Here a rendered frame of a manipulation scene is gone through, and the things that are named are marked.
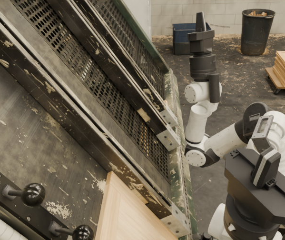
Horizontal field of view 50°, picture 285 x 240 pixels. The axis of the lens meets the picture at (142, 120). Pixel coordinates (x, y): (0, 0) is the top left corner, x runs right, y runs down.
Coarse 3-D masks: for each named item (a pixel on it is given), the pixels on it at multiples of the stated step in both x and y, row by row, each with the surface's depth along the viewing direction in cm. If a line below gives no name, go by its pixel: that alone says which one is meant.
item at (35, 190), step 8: (8, 184) 55; (32, 184) 47; (40, 184) 48; (8, 192) 54; (16, 192) 52; (24, 192) 46; (32, 192) 46; (40, 192) 47; (24, 200) 46; (32, 200) 46; (40, 200) 47
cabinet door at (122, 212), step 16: (112, 176) 95; (112, 192) 91; (128, 192) 99; (112, 208) 87; (128, 208) 95; (144, 208) 103; (112, 224) 83; (128, 224) 90; (144, 224) 98; (160, 224) 107
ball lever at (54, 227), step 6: (54, 222) 60; (54, 228) 59; (60, 228) 58; (78, 228) 52; (84, 228) 52; (90, 228) 53; (54, 234) 60; (66, 234) 57; (72, 234) 52; (78, 234) 51; (84, 234) 51; (90, 234) 52
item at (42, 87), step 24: (0, 24) 74; (0, 48) 76; (24, 48) 80; (24, 72) 79; (48, 72) 83; (48, 96) 83; (72, 96) 87; (72, 120) 87; (96, 120) 92; (96, 144) 91; (120, 168) 96; (144, 192) 102; (168, 216) 107
